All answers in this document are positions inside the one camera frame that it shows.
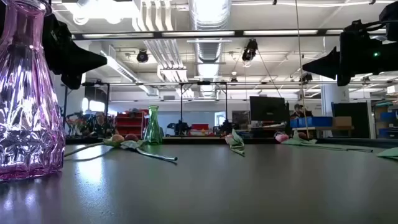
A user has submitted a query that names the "shelf with blue bins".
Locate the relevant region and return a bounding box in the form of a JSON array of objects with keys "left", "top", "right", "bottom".
[{"left": 373, "top": 98, "right": 398, "bottom": 140}]

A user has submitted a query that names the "cardboard box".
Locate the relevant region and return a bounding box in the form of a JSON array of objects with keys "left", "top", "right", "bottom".
[{"left": 333, "top": 116, "right": 353, "bottom": 128}]

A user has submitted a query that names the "black metal station frame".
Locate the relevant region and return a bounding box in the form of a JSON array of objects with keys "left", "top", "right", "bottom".
[{"left": 63, "top": 80, "right": 229, "bottom": 138}]

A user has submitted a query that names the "orange flower bunch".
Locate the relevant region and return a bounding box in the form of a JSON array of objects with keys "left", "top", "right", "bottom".
[{"left": 65, "top": 112, "right": 91, "bottom": 136}]

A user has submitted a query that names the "wooden workbench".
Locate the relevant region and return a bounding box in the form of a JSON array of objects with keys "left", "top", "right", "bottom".
[{"left": 291, "top": 125, "right": 355, "bottom": 139}]

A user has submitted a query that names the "black overhead beam with lights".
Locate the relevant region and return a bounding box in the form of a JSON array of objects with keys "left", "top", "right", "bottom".
[{"left": 71, "top": 28, "right": 398, "bottom": 40}]

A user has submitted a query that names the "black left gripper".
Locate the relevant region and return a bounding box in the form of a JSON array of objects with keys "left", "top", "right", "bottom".
[{"left": 42, "top": 12, "right": 108, "bottom": 91}]

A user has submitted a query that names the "red tool cabinet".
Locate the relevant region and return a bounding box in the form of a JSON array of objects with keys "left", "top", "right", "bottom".
[{"left": 114, "top": 108, "right": 150, "bottom": 139}]

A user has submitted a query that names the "thin hanging cord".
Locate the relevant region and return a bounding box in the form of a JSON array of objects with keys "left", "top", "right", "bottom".
[{"left": 294, "top": 0, "right": 310, "bottom": 139}]

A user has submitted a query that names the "green glass vase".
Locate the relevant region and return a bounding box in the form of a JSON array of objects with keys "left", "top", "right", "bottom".
[{"left": 143, "top": 105, "right": 164, "bottom": 146}]

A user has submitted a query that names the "blue plastic bin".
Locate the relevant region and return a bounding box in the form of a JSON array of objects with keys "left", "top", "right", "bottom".
[{"left": 289, "top": 116, "right": 334, "bottom": 129}]

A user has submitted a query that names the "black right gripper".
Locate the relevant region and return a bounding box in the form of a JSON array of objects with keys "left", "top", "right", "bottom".
[{"left": 302, "top": 19, "right": 398, "bottom": 88}]

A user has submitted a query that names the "black ceiling mounted camera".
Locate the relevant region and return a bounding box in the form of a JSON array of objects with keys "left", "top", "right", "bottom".
[{"left": 241, "top": 39, "right": 259, "bottom": 68}]

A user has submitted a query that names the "black cabinet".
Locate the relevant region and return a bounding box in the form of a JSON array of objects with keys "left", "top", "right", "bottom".
[{"left": 330, "top": 101, "right": 371, "bottom": 139}]

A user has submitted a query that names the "black aluminium table frame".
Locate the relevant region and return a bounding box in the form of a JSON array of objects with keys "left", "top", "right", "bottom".
[{"left": 64, "top": 136, "right": 398, "bottom": 149}]

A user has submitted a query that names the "black ceiling dome camera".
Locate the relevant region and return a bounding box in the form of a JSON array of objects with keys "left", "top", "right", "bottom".
[{"left": 136, "top": 49, "right": 149, "bottom": 64}]

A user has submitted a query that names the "silver ventilation duct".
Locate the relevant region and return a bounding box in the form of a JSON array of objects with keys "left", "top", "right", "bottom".
[{"left": 188, "top": 0, "right": 233, "bottom": 98}]

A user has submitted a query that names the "black computer monitor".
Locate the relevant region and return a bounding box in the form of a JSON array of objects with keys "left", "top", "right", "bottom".
[{"left": 249, "top": 95, "right": 287, "bottom": 123}]

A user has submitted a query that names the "purple glass vase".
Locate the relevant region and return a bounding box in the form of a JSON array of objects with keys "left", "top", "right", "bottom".
[{"left": 0, "top": 0, "right": 67, "bottom": 182}]

